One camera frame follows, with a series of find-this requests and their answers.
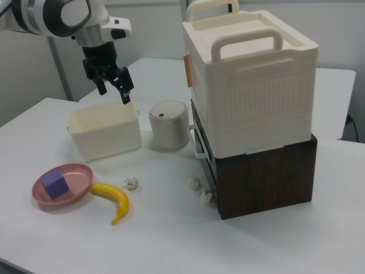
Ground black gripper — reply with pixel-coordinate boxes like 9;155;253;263
82;42;135;105

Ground white drawer handle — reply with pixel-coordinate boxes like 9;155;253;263
186;124;212;159

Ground dark brown wooden drawer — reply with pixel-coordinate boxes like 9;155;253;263
186;99;219;195

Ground cream open plastic bin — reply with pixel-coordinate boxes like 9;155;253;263
66;99;143;163

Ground small cream lidded trash can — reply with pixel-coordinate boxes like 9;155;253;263
148;99;189;151

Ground pink plate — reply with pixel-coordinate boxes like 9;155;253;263
31;163;95;207

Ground purple cube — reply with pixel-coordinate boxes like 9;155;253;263
39;170;71;200

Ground yellow banana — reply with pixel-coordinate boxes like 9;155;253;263
91;182;131;225

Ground cream plastic storage box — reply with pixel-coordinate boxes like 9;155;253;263
182;0;319;159

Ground dark brown wooden cabinet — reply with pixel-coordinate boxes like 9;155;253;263
190;98;318;220

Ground copper door handle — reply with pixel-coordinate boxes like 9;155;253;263
184;54;192;88

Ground black power cable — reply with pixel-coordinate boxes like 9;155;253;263
346;113;359;142

